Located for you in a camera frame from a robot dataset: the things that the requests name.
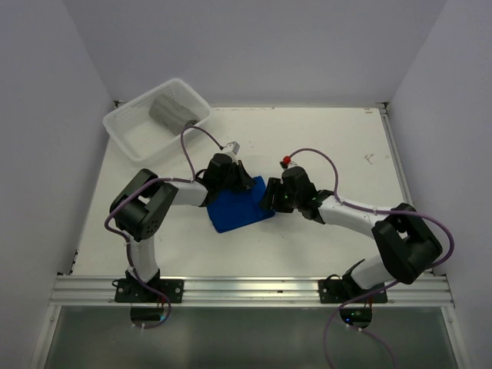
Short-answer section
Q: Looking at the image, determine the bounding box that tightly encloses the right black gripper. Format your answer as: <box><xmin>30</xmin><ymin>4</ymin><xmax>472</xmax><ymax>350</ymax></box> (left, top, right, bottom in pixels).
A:
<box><xmin>258</xmin><ymin>178</ymin><xmax>301</xmax><ymax>214</ymax></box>

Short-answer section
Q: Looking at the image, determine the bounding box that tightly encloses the blue towel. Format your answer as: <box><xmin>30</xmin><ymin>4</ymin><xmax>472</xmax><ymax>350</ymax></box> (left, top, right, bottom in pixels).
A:
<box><xmin>207</xmin><ymin>176</ymin><xmax>275</xmax><ymax>234</ymax></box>

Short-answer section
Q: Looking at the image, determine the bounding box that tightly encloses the grey towel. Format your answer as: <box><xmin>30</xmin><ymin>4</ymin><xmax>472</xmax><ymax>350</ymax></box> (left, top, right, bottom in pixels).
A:
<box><xmin>148</xmin><ymin>95</ymin><xmax>200</xmax><ymax>135</ymax></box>

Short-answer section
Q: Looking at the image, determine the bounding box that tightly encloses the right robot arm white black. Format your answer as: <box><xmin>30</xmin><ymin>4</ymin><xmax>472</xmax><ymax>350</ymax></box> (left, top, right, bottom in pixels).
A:
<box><xmin>260</xmin><ymin>166</ymin><xmax>443</xmax><ymax>302</ymax></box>

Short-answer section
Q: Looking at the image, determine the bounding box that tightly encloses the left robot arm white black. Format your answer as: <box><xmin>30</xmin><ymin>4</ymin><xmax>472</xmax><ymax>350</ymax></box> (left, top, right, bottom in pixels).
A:
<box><xmin>105</xmin><ymin>154</ymin><xmax>256</xmax><ymax>302</ymax></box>

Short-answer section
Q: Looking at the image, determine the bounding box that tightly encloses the white plastic basket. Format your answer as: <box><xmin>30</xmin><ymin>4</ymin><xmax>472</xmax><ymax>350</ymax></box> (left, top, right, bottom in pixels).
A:
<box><xmin>103</xmin><ymin>78</ymin><xmax>213</xmax><ymax>166</ymax></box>

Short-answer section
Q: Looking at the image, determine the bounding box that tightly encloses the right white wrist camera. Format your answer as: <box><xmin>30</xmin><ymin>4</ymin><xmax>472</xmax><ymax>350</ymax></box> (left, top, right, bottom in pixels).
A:
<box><xmin>280</xmin><ymin>155</ymin><xmax>298</xmax><ymax>171</ymax></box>

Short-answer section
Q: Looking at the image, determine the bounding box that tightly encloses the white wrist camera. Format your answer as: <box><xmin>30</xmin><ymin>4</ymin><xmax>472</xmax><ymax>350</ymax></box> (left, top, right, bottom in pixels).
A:
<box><xmin>222</xmin><ymin>141</ymin><xmax>240</xmax><ymax>156</ymax></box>
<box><xmin>280</xmin><ymin>155</ymin><xmax>298</xmax><ymax>171</ymax></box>

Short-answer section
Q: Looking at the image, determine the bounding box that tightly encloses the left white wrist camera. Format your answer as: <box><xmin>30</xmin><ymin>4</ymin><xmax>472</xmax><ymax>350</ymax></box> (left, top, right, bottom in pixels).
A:
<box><xmin>222</xmin><ymin>141</ymin><xmax>240</xmax><ymax>156</ymax></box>

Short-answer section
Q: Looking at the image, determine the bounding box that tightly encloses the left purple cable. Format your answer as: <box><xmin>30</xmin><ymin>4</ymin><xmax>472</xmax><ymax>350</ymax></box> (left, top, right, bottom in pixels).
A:
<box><xmin>104</xmin><ymin>126</ymin><xmax>230</xmax><ymax>304</ymax></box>

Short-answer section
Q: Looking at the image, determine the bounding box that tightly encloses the purple cable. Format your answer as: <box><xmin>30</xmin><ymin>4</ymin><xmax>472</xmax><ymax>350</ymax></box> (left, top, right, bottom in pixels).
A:
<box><xmin>104</xmin><ymin>126</ymin><xmax>230</xmax><ymax>304</ymax></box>
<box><xmin>290</xmin><ymin>148</ymin><xmax>457</xmax><ymax>369</ymax></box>

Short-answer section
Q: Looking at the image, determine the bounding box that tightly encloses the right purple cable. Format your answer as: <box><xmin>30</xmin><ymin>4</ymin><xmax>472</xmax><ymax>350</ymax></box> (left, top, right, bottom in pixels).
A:
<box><xmin>290</xmin><ymin>148</ymin><xmax>457</xmax><ymax>369</ymax></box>

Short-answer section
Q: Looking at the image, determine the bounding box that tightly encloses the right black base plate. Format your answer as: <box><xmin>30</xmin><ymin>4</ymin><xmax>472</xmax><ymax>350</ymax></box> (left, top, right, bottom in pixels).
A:
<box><xmin>317</xmin><ymin>274</ymin><xmax>388</xmax><ymax>304</ymax></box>

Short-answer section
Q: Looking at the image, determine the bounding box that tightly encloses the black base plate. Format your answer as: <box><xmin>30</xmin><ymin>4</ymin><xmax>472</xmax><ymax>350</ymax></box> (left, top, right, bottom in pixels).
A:
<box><xmin>111</xmin><ymin>278</ymin><xmax>185</xmax><ymax>304</ymax></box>
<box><xmin>317</xmin><ymin>274</ymin><xmax>388</xmax><ymax>304</ymax></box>

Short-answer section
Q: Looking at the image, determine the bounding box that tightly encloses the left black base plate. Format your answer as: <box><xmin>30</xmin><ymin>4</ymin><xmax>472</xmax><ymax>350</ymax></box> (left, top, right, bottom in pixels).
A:
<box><xmin>111</xmin><ymin>278</ymin><xmax>185</xmax><ymax>304</ymax></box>

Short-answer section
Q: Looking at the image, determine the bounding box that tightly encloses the aluminium mounting rail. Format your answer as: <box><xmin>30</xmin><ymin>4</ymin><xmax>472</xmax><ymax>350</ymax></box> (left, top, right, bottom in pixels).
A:
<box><xmin>48</xmin><ymin>273</ymin><xmax>454</xmax><ymax>308</ymax></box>

